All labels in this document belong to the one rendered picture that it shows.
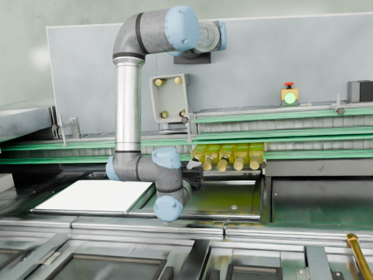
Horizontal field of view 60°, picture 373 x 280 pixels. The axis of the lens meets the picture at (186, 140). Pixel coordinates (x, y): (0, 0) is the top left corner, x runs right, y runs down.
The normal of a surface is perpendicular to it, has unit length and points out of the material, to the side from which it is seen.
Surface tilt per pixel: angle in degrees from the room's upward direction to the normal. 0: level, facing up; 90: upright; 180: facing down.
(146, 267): 90
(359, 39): 0
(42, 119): 90
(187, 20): 78
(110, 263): 90
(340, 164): 0
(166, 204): 0
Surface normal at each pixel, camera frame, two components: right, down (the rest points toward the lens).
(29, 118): 0.96, -0.04
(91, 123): -0.25, 0.25
